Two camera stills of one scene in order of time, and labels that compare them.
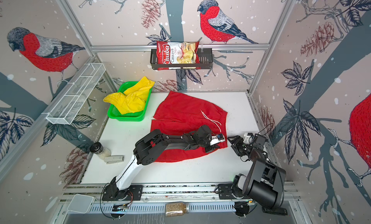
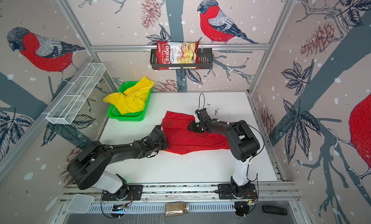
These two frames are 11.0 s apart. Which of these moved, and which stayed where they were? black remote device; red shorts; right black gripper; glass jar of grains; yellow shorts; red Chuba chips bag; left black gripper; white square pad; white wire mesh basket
Moved: right black gripper; left black gripper; red shorts
Stayed: red Chuba chips bag; white wire mesh basket; glass jar of grains; white square pad; black remote device; yellow shorts
